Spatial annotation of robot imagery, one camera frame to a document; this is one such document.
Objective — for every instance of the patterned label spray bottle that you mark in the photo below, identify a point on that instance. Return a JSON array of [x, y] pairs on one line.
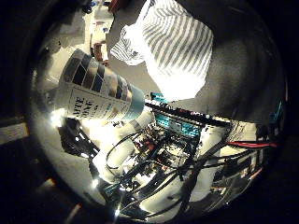
[[96, 90]]

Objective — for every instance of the white striped cloth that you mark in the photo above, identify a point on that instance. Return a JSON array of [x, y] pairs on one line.
[[174, 49]]

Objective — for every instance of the teal electronics board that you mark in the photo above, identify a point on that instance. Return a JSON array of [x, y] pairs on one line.
[[178, 125]]

